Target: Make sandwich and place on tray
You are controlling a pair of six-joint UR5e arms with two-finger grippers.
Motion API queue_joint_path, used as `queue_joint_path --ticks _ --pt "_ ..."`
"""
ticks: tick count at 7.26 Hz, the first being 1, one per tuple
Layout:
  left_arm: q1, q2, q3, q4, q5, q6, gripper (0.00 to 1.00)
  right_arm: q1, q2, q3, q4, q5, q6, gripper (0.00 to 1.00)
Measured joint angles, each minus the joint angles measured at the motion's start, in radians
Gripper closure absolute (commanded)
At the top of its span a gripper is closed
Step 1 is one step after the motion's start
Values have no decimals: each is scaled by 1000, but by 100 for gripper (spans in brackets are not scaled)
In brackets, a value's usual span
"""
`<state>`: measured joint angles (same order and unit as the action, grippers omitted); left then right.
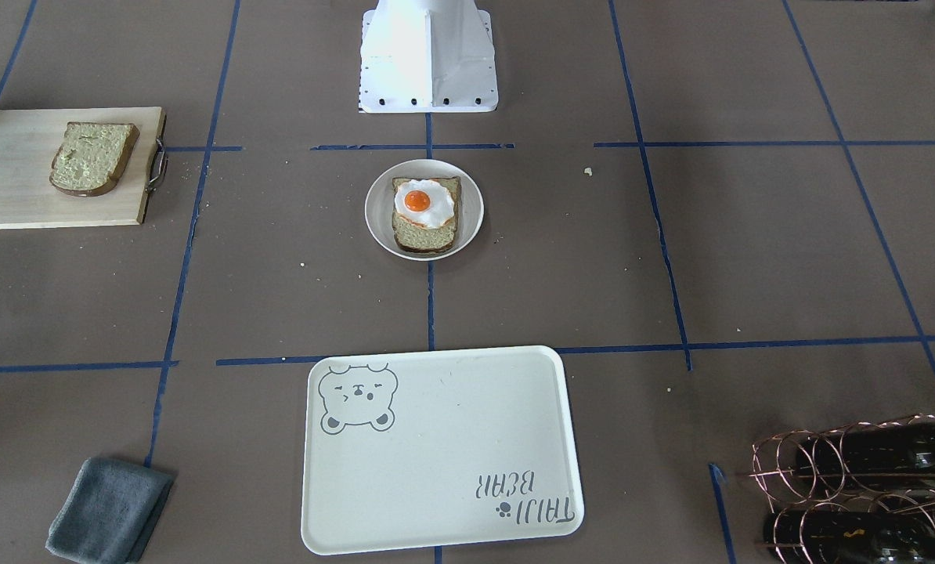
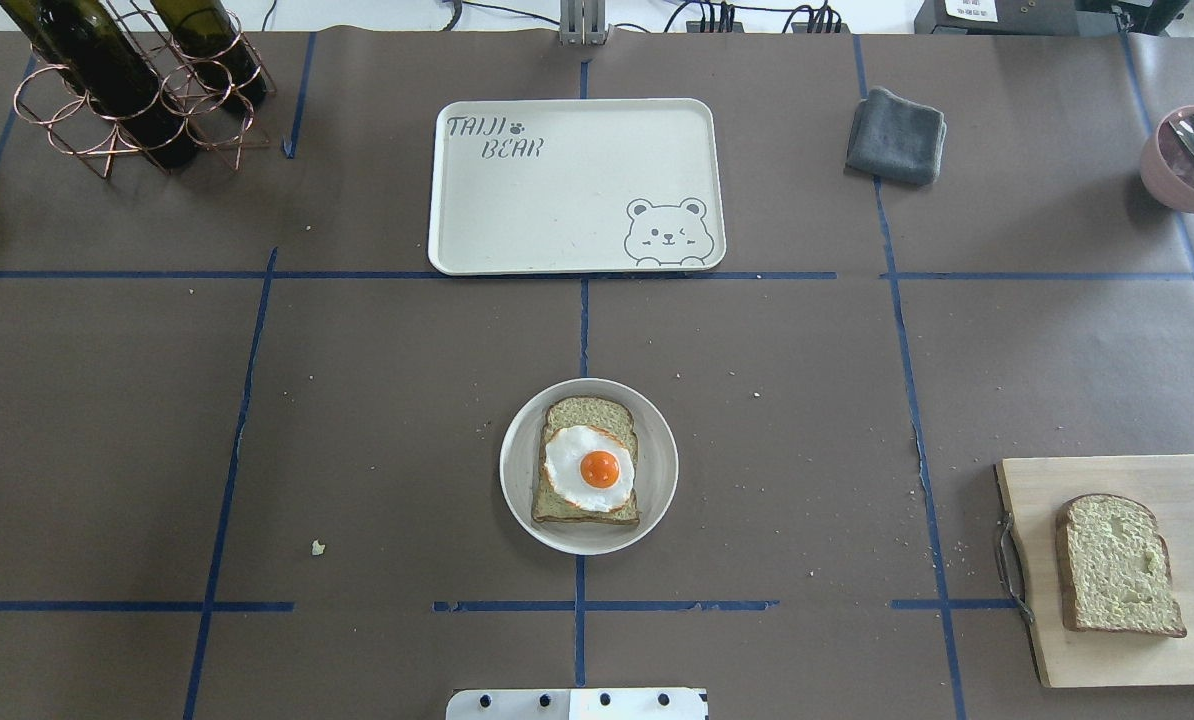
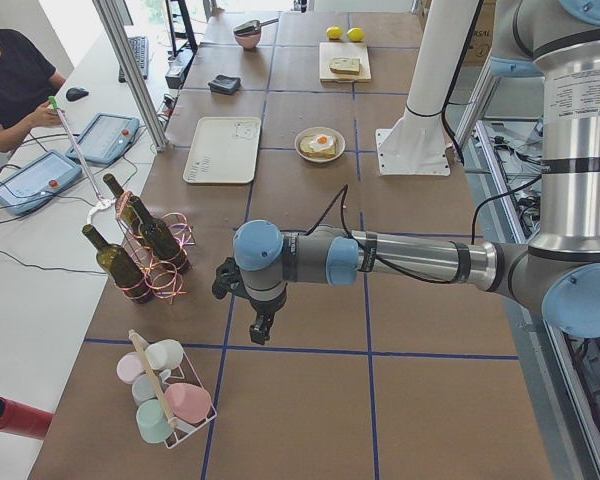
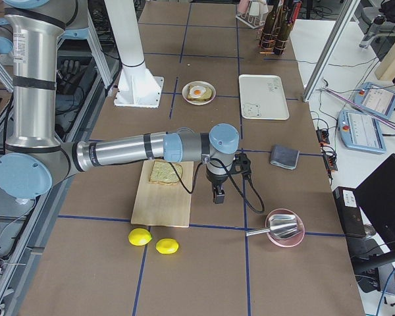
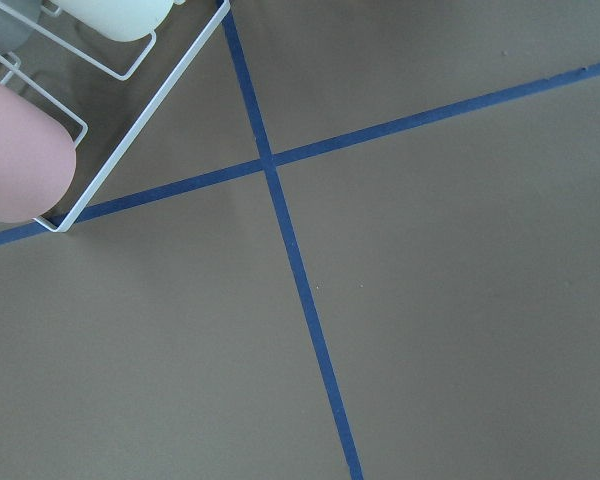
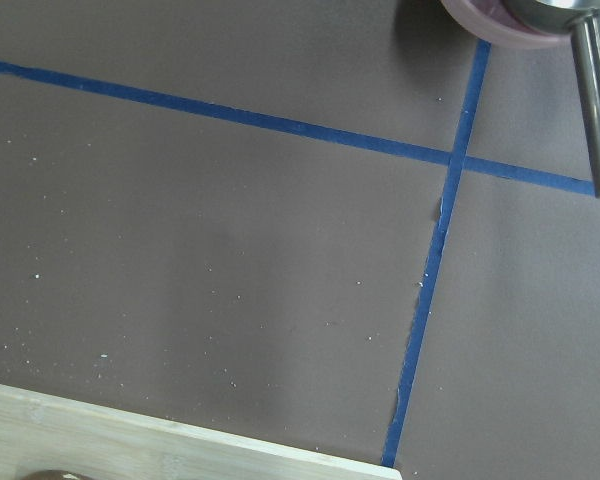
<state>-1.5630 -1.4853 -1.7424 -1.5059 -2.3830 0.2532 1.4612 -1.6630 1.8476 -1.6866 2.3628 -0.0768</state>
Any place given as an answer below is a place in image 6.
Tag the bread slice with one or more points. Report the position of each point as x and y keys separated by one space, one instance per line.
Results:
x=52 y=474

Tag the metal scoop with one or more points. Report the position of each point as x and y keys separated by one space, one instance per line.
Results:
x=580 y=22

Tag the wooden cutting board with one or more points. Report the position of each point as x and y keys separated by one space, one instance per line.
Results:
x=39 y=432

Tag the pink bowl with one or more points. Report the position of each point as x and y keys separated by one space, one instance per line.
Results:
x=492 y=22

